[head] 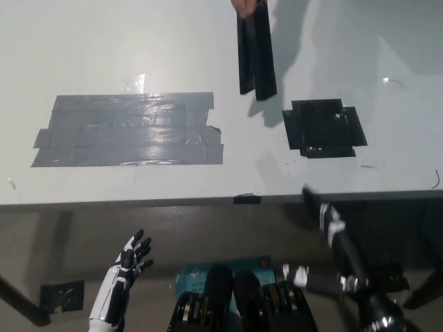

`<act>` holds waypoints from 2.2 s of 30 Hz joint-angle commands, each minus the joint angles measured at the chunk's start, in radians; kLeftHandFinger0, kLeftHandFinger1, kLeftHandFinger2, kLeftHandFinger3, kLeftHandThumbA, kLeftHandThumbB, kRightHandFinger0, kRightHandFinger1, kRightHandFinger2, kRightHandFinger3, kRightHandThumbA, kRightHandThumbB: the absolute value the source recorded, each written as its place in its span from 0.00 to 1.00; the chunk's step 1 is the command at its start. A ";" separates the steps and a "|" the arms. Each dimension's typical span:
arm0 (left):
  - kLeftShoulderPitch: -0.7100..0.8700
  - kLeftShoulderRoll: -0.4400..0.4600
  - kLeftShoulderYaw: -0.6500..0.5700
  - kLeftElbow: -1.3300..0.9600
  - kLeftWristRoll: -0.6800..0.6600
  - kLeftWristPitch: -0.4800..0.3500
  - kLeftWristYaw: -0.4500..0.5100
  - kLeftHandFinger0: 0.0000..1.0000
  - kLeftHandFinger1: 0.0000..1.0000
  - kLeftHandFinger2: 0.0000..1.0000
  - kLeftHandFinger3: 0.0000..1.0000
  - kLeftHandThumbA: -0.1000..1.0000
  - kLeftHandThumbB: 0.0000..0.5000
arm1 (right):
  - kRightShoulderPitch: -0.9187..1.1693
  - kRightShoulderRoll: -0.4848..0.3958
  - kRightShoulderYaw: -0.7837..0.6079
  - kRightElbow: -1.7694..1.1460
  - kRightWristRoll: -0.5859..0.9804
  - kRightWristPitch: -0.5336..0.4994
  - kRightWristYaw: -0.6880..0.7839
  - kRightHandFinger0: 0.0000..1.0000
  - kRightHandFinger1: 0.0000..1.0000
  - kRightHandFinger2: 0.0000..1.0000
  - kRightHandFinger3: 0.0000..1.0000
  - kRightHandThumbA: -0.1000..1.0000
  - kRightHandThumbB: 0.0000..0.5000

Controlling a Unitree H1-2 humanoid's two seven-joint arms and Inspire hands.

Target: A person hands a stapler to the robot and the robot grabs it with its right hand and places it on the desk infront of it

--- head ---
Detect small black tape strip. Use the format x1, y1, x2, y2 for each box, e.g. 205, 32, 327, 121
233, 193, 262, 205

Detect grey duct tape patch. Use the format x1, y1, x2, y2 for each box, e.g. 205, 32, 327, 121
30, 91, 225, 169

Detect thin curved wire scrap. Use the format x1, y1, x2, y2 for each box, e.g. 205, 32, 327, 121
383, 75, 407, 89

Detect person's bare hand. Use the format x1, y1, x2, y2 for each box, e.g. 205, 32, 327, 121
230, 0, 266, 19

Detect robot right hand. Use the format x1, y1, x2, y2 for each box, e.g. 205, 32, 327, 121
281, 185, 368, 299

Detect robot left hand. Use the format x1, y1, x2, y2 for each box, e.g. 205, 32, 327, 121
89, 228, 155, 328

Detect black robot legs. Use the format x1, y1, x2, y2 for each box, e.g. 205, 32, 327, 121
168, 255, 319, 332

